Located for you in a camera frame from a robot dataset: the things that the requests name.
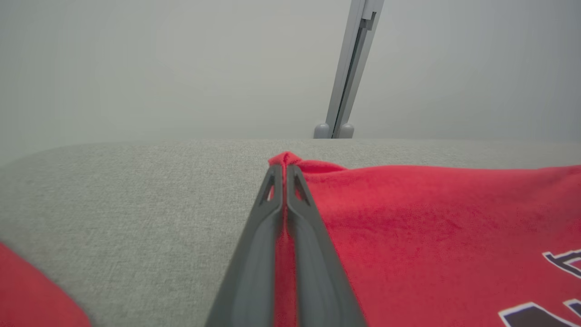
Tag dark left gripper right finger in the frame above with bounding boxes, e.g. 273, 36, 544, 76
286, 164, 368, 327

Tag grey partition post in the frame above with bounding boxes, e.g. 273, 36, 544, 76
325, 0, 385, 139

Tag red Bulls 23 shorts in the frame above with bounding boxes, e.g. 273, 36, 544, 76
0, 241, 92, 327

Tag red white basketball jersey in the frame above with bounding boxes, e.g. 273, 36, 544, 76
268, 151, 581, 327

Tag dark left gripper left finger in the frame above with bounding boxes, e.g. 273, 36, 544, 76
204, 164, 285, 327

